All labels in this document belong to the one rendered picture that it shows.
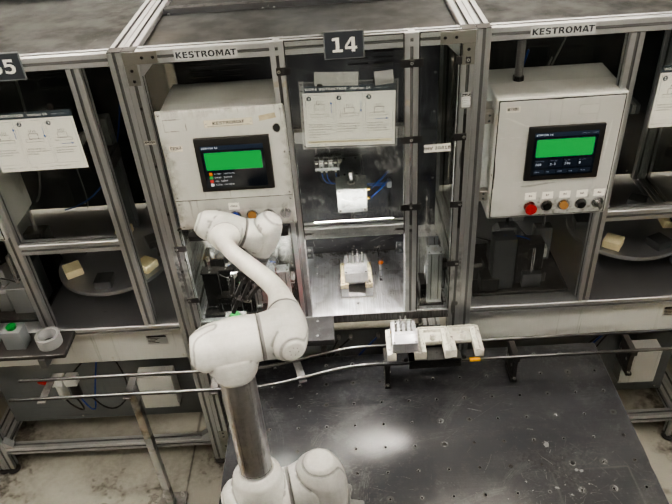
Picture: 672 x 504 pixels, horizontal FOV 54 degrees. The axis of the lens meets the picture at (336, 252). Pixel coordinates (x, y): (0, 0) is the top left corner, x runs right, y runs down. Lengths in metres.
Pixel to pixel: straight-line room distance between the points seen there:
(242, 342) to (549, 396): 1.39
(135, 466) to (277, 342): 1.89
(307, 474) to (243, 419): 0.32
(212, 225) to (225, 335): 0.54
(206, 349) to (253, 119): 0.81
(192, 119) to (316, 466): 1.17
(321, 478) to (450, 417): 0.68
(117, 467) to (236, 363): 1.85
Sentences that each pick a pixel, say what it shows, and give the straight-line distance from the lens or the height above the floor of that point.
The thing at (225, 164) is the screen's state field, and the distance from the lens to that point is 2.28.
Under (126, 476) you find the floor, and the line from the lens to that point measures 3.52.
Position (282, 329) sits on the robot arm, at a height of 1.50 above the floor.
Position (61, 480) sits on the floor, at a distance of 3.64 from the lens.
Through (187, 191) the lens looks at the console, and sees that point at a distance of 2.38.
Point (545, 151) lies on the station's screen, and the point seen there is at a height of 1.62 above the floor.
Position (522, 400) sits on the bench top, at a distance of 2.72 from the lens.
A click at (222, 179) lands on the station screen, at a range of 2.31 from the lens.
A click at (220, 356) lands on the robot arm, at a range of 1.79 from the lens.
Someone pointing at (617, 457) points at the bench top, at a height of 0.68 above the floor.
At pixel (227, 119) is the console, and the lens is 2.23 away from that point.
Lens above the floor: 2.70
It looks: 36 degrees down
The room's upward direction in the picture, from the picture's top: 4 degrees counter-clockwise
